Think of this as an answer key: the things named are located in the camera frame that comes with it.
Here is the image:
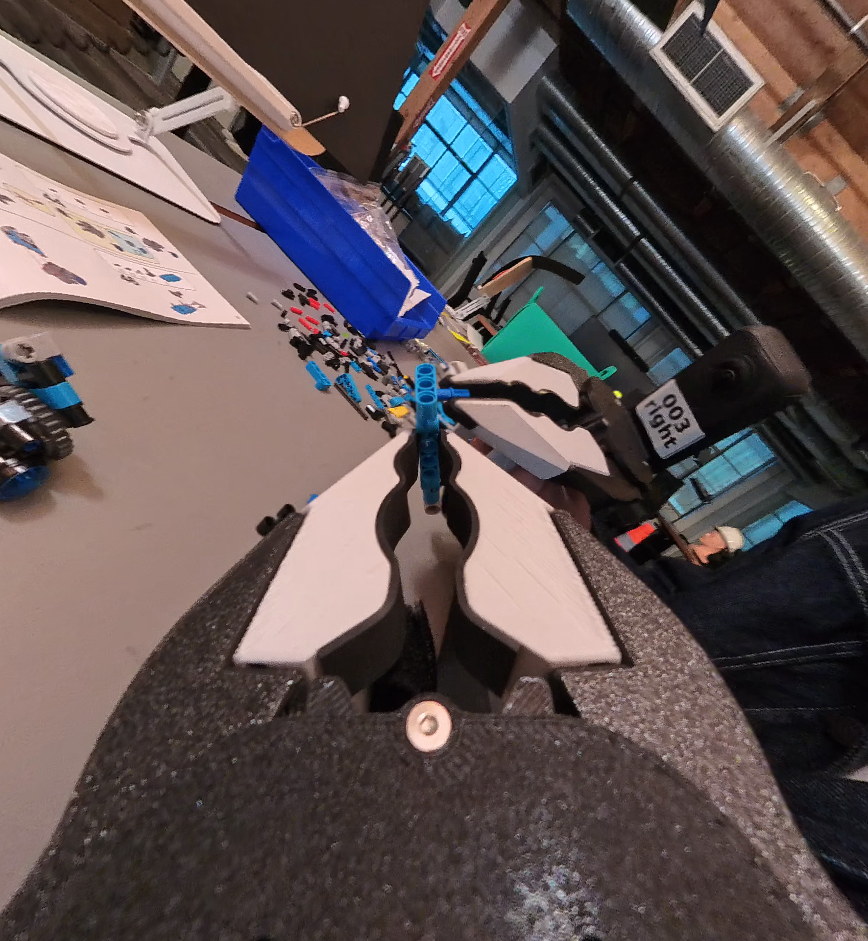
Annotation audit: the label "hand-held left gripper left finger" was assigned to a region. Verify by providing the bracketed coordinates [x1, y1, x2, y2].
[233, 430, 423, 698]

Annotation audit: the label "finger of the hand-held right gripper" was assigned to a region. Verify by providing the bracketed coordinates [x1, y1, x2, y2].
[440, 356, 582, 414]
[450, 398, 613, 477]

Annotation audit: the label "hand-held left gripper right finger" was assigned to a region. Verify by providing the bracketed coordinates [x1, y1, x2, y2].
[440, 430, 622, 698]

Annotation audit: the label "blue beam brick assembly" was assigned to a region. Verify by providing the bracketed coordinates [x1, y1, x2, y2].
[412, 364, 451, 508]

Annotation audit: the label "grey desk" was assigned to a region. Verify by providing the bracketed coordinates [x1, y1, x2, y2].
[0, 96, 494, 927]

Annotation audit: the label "person's right hand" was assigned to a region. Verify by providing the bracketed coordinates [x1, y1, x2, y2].
[507, 459, 598, 530]

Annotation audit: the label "green felt bag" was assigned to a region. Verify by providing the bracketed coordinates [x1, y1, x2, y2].
[482, 287, 620, 385]

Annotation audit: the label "pile of small brick parts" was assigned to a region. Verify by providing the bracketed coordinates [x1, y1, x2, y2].
[246, 283, 473, 436]

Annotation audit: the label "empty clear plastic bags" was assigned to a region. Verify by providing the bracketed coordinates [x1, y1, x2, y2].
[324, 169, 433, 311]

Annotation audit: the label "blue plastic bin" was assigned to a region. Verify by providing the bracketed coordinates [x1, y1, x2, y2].
[234, 126, 447, 344]

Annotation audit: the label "wooden plank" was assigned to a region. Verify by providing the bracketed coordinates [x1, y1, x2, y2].
[392, 0, 514, 149]

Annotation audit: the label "small black blue gear assembly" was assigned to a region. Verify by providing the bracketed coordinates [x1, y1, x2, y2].
[0, 331, 97, 503]

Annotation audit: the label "black partition panel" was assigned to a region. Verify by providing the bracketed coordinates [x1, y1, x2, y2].
[184, 0, 436, 186]

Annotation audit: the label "instruction booklet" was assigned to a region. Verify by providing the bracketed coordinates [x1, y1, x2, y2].
[0, 132, 251, 326]

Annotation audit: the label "white folding stand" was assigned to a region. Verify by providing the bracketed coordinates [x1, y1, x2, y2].
[0, 0, 352, 226]

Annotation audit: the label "silver ventilation duct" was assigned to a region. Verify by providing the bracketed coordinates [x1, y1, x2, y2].
[566, 0, 868, 385]

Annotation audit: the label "white wall vent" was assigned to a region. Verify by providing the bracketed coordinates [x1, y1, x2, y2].
[649, 3, 767, 133]

